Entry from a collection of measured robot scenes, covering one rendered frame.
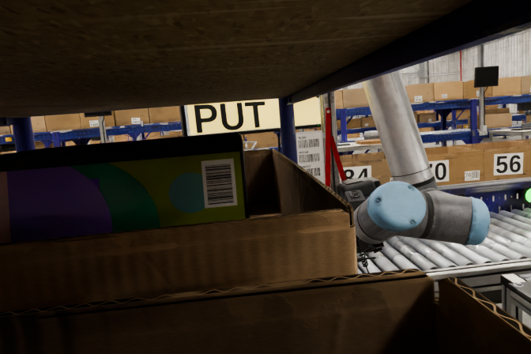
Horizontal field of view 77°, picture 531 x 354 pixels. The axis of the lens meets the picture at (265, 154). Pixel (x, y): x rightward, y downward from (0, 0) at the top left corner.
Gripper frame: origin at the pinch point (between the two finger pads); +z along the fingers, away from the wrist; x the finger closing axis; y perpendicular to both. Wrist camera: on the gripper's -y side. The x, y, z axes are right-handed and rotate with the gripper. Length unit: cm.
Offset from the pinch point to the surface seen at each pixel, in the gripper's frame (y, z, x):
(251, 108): -40.2, -5.8, -22.2
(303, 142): -27.5, -4.2, -8.1
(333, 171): -19.5, 1.6, 1.0
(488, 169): -33, 61, 98
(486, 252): 8, 30, 59
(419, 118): -465, 808, 554
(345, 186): -12.9, -1.9, 2.3
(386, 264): 7.4, 29.0, 20.2
